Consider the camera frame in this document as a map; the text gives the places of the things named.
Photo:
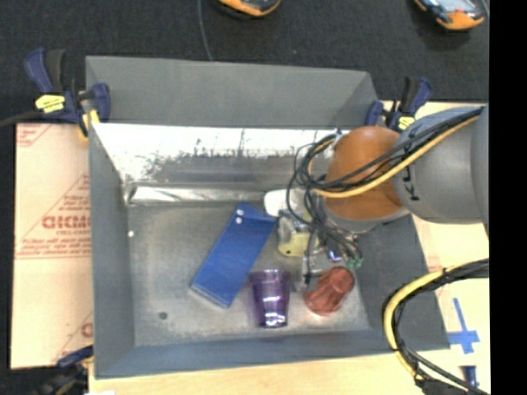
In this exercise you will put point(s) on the pale yellow plastic object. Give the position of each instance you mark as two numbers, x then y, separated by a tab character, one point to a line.
293	244

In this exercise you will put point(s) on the red clear plastic cup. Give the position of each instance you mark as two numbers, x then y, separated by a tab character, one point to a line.
329	292

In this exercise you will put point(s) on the white rounded object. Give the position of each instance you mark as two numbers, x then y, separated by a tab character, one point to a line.
276	202

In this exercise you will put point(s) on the grey metal bin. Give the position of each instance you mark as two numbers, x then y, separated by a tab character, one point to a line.
173	261

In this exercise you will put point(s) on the brown cardboard board, red print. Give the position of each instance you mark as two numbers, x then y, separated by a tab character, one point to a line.
49	294

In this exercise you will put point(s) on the purple clear plastic cup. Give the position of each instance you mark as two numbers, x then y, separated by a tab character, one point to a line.
269	296

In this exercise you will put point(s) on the blue flat block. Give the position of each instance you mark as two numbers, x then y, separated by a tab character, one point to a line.
232	257

